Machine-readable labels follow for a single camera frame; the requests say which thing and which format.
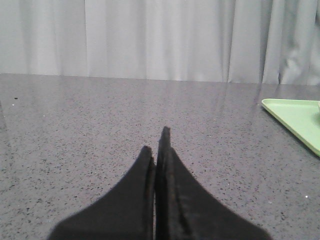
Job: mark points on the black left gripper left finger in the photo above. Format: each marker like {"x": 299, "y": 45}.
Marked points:
{"x": 124, "y": 213}

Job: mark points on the light green plastic tray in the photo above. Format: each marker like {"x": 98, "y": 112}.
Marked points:
{"x": 300, "y": 117}

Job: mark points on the grey pleated curtain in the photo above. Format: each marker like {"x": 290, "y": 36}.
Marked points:
{"x": 235, "y": 41}

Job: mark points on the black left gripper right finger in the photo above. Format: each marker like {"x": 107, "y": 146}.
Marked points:
{"x": 186, "y": 211}

